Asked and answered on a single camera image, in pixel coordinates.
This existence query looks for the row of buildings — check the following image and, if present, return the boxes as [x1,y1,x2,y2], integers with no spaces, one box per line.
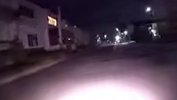
[59,17,92,53]

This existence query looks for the dark building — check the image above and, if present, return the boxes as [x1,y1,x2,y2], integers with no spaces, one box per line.
[126,14,170,45]

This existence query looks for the white building with lit sign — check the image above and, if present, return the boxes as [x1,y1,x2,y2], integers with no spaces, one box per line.
[0,0,64,60]

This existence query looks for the dark asphalt road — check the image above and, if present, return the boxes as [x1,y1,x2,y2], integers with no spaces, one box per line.
[0,34,177,100]

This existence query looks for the pale kerb strip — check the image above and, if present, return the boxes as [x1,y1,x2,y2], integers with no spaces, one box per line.
[0,58,68,87]

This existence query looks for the pole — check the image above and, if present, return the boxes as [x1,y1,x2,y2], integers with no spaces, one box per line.
[54,5,67,48]

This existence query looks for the street lamp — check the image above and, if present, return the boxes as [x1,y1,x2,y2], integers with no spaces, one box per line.
[144,5,155,18]

